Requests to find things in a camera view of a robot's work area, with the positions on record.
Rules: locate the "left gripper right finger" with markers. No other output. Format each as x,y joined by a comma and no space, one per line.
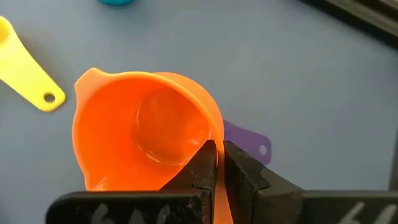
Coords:
280,205

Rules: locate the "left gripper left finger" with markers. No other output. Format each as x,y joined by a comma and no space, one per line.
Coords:
186,205

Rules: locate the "purple measuring cup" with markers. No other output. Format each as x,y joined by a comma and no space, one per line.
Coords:
245,140

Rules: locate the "orange measuring cup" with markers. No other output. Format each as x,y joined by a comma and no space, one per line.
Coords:
109,140

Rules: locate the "yellow measuring cup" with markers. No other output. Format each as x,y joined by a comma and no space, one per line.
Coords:
21,71

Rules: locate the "teal measuring cup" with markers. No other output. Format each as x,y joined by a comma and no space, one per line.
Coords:
116,2

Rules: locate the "black table frame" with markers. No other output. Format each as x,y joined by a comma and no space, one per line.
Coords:
373,18

